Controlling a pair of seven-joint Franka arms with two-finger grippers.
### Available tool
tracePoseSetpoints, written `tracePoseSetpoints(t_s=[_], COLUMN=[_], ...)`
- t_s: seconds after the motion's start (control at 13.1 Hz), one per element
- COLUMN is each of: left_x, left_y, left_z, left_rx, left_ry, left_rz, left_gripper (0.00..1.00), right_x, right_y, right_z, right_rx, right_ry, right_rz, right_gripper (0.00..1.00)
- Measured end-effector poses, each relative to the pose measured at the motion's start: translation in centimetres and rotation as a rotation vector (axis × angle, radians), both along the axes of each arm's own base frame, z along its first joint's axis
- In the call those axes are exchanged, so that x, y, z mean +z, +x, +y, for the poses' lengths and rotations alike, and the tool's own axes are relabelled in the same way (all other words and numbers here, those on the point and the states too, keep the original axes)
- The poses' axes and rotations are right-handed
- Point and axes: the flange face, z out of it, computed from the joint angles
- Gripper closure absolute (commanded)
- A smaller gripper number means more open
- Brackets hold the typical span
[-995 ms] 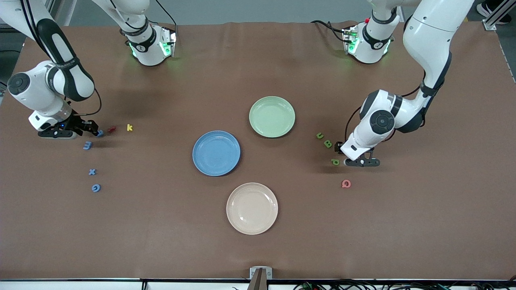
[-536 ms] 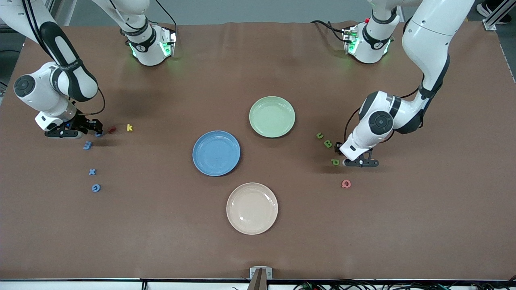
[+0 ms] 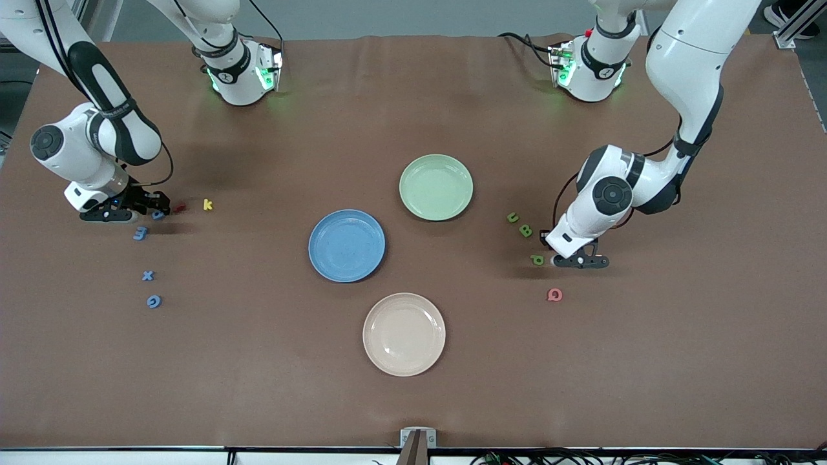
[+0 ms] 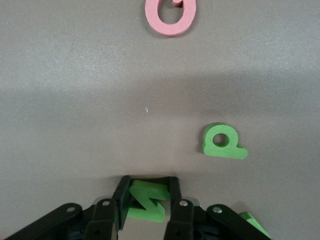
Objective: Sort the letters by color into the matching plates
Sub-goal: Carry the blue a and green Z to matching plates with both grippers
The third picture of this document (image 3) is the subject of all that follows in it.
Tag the blue foam letter G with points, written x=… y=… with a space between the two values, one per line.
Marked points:
x=149 y=301

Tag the blue foam letter m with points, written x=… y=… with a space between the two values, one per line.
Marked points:
x=140 y=233

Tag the green foam letter P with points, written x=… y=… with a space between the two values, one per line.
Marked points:
x=535 y=259

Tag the black shoe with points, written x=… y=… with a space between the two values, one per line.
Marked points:
x=782 y=13

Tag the red foam letter r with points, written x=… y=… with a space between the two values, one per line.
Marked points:
x=179 y=207

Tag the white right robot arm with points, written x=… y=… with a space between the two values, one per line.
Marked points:
x=64 y=148

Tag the brown table cover mat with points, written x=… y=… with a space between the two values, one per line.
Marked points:
x=258 y=387

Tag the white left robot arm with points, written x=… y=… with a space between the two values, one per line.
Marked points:
x=685 y=58

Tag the blue plate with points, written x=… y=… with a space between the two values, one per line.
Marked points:
x=347 y=245

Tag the green foam letter B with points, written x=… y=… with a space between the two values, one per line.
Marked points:
x=526 y=230

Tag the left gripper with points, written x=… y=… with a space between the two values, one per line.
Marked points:
x=543 y=240

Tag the pink foam letter Q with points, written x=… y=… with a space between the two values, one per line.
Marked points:
x=549 y=295

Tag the aluminium frame profile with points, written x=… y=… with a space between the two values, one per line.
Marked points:
x=81 y=19
x=785 y=39

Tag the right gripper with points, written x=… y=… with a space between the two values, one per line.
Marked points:
x=141 y=197

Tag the beige plate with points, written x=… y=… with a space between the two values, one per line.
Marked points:
x=404 y=334

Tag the green plate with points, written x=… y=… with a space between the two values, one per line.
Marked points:
x=436 y=187

